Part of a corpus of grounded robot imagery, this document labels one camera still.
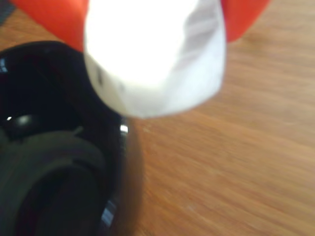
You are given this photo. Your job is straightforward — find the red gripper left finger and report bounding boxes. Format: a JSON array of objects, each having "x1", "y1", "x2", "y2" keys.
[{"x1": 9, "y1": 0, "x2": 91, "y2": 52}]

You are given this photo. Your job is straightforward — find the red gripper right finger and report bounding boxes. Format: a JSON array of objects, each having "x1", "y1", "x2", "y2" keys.
[{"x1": 220, "y1": 0, "x2": 271, "y2": 44}]

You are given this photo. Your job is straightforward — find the white eraser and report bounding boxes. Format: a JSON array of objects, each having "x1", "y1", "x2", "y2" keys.
[{"x1": 83, "y1": 0, "x2": 227, "y2": 120}]

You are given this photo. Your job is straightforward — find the black glossy bowl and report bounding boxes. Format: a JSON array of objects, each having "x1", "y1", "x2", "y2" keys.
[{"x1": 0, "y1": 40, "x2": 146, "y2": 236}]

